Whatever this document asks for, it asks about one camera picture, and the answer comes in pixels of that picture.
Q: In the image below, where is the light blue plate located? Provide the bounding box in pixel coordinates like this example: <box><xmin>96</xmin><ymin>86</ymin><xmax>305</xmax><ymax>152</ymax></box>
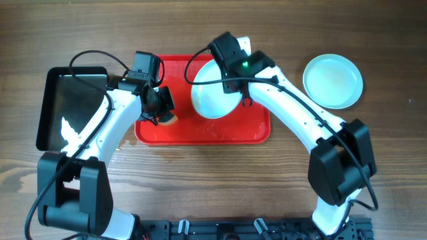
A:
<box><xmin>302</xmin><ymin>53</ymin><xmax>364</xmax><ymax>90</ymax></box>
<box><xmin>191</xmin><ymin>60</ymin><xmax>242</xmax><ymax>119</ymax></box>
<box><xmin>304</xmin><ymin>84</ymin><xmax>363</xmax><ymax>109</ymax></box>

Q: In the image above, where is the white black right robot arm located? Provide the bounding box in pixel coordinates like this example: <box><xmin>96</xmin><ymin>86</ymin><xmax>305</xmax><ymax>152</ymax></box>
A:
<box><xmin>214</xmin><ymin>50</ymin><xmax>378</xmax><ymax>239</ymax></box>

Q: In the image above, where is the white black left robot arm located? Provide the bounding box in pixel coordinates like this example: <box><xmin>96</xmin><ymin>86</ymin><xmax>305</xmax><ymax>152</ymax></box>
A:
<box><xmin>29</xmin><ymin>74</ymin><xmax>174</xmax><ymax>239</ymax></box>

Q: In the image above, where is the red plastic tray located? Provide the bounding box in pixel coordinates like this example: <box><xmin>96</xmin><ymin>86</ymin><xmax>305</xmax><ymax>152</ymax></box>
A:
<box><xmin>134</xmin><ymin>55</ymin><xmax>271</xmax><ymax>145</ymax></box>

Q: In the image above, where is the black plastic tray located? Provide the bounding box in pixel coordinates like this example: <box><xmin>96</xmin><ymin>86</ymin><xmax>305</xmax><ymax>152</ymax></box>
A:
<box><xmin>36</xmin><ymin>67</ymin><xmax>108</xmax><ymax>151</ymax></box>

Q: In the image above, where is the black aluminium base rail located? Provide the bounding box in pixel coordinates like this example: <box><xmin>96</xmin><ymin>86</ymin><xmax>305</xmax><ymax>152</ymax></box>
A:
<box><xmin>140</xmin><ymin>217</ymin><xmax>374</xmax><ymax>240</ymax></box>

